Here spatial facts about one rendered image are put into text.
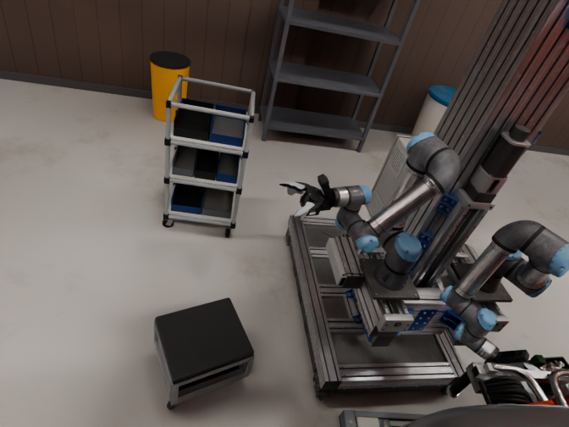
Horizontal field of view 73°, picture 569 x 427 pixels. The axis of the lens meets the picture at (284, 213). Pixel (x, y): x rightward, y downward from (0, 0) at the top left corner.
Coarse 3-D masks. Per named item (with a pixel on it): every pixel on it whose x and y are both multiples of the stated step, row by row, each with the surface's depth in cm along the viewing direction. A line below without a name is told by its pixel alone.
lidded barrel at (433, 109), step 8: (432, 88) 422; (440, 88) 429; (448, 88) 435; (432, 96) 410; (440, 96) 409; (448, 96) 415; (424, 104) 427; (432, 104) 413; (440, 104) 404; (448, 104) 398; (424, 112) 425; (432, 112) 415; (440, 112) 408; (424, 120) 426; (432, 120) 418; (416, 128) 442; (424, 128) 428; (432, 128) 421
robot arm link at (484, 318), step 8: (472, 304) 155; (464, 312) 155; (472, 312) 153; (480, 312) 151; (488, 312) 151; (472, 320) 153; (480, 320) 150; (488, 320) 148; (496, 320) 149; (472, 328) 154; (480, 328) 151; (488, 328) 150; (480, 336) 153
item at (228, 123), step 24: (168, 120) 223; (192, 120) 243; (216, 120) 254; (240, 120) 261; (168, 144) 233; (192, 144) 234; (216, 144) 238; (240, 144) 241; (168, 168) 245; (192, 168) 256; (216, 168) 252; (240, 168) 247; (168, 192) 259; (192, 192) 289; (216, 192) 293; (240, 192) 259; (168, 216) 271; (192, 216) 274; (216, 216) 279
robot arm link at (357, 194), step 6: (342, 186) 146; (348, 186) 145; (354, 186) 146; (360, 186) 146; (366, 186) 147; (348, 192) 142; (354, 192) 143; (360, 192) 144; (366, 192) 145; (354, 198) 143; (360, 198) 144; (366, 198) 146; (348, 204) 144; (354, 204) 146; (360, 204) 147; (354, 210) 148
